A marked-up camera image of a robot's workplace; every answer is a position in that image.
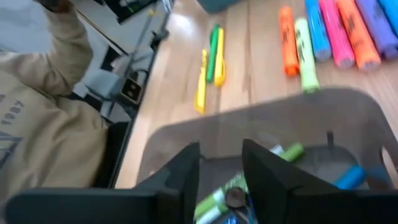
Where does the orange thick highlighter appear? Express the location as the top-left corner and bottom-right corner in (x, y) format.
(335, 0), (382, 72)
(277, 5), (301, 78)

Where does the grey box device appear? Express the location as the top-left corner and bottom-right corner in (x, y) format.
(83, 68), (144, 106)

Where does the black table clamp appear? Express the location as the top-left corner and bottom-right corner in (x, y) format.
(150, 27), (170, 48)

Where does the person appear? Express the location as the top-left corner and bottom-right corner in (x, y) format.
(0, 0), (108, 206)

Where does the blue thin marker pen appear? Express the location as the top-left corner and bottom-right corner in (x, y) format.
(333, 164), (391, 191)
(228, 211), (259, 224)

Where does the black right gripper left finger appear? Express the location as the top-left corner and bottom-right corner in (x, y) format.
(4, 142), (201, 224)

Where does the purple thick highlighter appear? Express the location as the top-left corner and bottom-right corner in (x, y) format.
(354, 0), (398, 60)

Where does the pink thick highlighter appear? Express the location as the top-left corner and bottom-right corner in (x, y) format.
(317, 0), (356, 70)

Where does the black aluminium table frame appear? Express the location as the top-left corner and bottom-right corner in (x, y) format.
(107, 0), (175, 189)

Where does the blue thick highlighter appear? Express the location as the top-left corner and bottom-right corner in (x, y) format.
(377, 0), (398, 37)
(303, 0), (333, 62)

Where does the yellow slim highlighter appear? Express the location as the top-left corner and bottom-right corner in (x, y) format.
(213, 27), (227, 88)
(193, 48), (209, 114)

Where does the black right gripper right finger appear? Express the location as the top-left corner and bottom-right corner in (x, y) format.
(242, 138), (398, 224)

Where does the green slim highlighter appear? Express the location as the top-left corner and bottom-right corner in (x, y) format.
(205, 24), (221, 84)

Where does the light green thick highlighter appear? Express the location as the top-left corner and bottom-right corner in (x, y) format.
(293, 17), (321, 93)

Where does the grey translucent plastic bin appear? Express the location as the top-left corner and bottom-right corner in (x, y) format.
(136, 86), (398, 224)

